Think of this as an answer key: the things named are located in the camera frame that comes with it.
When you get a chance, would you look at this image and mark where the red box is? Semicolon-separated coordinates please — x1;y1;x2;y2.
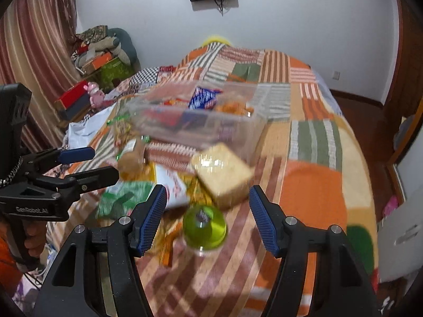
54;81;90;112

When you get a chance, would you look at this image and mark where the patchwork blanket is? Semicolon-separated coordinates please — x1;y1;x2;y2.
45;41;379;317

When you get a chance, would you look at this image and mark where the checkered cloth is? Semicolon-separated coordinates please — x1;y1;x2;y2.
128;66;176;87

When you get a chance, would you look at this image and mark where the orange striped snack packet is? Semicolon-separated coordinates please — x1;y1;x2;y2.
159;223;183;267

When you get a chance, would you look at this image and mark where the striped curtain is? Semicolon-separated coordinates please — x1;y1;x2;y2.
0;0;84;154

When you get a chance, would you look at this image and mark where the clear plastic container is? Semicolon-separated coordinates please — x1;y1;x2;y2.
125;80;269;160

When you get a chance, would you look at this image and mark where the green jelly cup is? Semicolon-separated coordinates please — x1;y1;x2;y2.
182;204;229;251

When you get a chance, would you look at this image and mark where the pink plush toy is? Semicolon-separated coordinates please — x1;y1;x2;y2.
84;81;107;108

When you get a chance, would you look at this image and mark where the green snack packet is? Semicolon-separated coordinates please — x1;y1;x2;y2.
97;181;157;219

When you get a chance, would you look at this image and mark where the white cloth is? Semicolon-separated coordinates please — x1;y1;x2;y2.
64;105;117;153

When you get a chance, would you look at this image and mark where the brown round snack packet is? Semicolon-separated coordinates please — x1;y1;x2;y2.
117;141;151;181

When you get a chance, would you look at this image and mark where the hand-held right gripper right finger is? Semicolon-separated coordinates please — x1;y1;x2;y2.
249;185;380;317

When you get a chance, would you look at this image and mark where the green box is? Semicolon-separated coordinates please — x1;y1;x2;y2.
99;57;133;90

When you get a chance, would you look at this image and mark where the person's left hand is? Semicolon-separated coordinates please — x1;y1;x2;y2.
24;221;47;264

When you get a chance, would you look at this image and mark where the beige square snack packet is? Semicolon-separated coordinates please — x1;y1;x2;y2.
191;142;256;209

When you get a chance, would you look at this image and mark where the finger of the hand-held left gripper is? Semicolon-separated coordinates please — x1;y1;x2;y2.
22;146;96;173
33;166;120;199

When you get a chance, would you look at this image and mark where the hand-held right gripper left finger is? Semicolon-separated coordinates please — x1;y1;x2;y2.
33;184;168;317

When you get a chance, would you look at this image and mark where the yellow pillow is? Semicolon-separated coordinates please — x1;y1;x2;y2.
201;34;232;45

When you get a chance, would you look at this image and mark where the white snack packet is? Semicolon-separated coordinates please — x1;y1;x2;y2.
151;163;191;211

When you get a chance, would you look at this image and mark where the blue snack packet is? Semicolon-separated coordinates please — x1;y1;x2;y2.
188;86;223;110

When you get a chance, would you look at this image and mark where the orange box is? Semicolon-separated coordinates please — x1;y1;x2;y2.
81;52;113;74

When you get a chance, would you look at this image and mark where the white cabinet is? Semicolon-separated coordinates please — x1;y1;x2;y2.
377;214;423;283

